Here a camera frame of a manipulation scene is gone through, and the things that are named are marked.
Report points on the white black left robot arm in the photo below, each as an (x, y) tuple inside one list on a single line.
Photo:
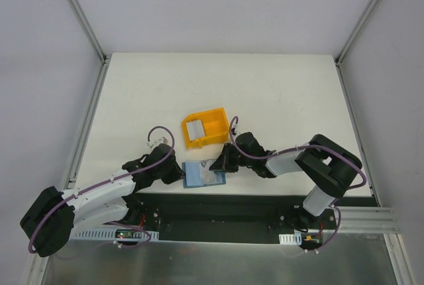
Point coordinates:
[(56, 216)]

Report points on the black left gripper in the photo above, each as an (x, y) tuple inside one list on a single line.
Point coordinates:
[(174, 171)]

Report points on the aluminium frame rail right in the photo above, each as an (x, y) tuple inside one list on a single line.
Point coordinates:
[(364, 17)]

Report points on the white slotted cable duct right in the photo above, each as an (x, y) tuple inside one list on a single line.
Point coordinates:
[(290, 239)]

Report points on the white slotted cable duct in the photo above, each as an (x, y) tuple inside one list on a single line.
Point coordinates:
[(290, 239), (116, 234)]

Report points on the white slotted cable duct left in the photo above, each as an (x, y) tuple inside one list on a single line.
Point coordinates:
[(116, 234)]

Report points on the stack of white cards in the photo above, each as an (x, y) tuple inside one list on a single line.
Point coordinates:
[(195, 130)]

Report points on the blue leather card holder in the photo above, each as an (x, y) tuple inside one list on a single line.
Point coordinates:
[(198, 174)]

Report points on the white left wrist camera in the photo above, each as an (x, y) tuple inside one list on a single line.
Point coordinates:
[(157, 142)]

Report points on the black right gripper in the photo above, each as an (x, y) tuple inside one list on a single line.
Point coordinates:
[(227, 158)]

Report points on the aluminium frame rail left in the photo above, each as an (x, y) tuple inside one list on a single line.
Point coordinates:
[(87, 29)]

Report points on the yellow plastic bin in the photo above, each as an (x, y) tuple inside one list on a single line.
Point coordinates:
[(216, 127)]

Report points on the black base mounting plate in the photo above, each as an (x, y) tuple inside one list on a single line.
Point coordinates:
[(213, 218)]

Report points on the aluminium frame rail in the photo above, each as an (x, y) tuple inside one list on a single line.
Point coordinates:
[(364, 17), (87, 29)]

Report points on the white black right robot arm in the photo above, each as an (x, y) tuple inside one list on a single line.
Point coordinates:
[(330, 167)]

